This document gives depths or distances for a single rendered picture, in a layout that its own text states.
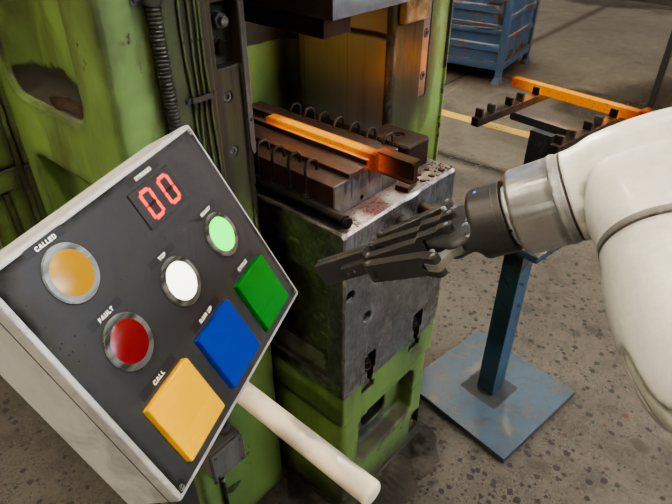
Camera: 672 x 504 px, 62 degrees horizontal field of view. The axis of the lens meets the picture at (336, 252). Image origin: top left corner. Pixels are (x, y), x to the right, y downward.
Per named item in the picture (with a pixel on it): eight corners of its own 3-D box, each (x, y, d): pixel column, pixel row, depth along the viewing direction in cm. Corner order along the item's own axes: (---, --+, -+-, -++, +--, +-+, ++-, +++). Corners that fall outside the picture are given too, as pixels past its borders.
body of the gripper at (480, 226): (525, 266, 55) (438, 289, 60) (526, 223, 62) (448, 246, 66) (497, 204, 52) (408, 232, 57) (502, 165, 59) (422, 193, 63)
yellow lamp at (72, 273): (109, 286, 53) (98, 248, 50) (61, 310, 50) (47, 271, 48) (92, 273, 55) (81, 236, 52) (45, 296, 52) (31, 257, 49)
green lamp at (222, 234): (245, 245, 72) (242, 216, 69) (216, 261, 69) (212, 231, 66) (230, 236, 74) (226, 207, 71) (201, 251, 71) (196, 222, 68)
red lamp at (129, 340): (162, 352, 56) (155, 319, 54) (121, 378, 53) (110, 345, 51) (145, 337, 58) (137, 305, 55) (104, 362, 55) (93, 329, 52)
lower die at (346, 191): (396, 181, 119) (398, 144, 114) (333, 218, 107) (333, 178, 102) (262, 130, 142) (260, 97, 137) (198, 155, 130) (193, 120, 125)
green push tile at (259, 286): (290, 295, 77) (261, 252, 74) (269, 331, 72) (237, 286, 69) (280, 298, 78) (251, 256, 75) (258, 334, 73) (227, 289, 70)
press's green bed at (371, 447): (419, 430, 177) (434, 318, 150) (341, 514, 154) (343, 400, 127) (295, 347, 207) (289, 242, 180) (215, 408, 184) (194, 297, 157)
